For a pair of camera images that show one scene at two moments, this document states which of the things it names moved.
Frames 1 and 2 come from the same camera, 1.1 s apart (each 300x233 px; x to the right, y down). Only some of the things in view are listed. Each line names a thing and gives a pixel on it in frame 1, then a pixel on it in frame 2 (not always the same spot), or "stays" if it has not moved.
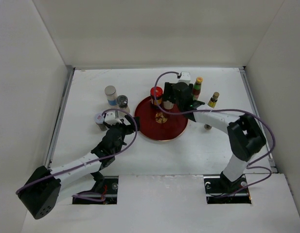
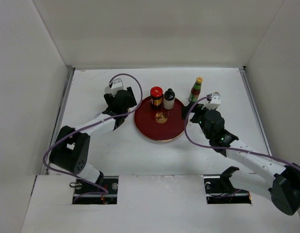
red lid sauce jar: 159,95 stays
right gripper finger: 167,92 -> 196,108
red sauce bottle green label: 197,88 stays
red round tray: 157,124 stays
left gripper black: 128,129 -> 110,99
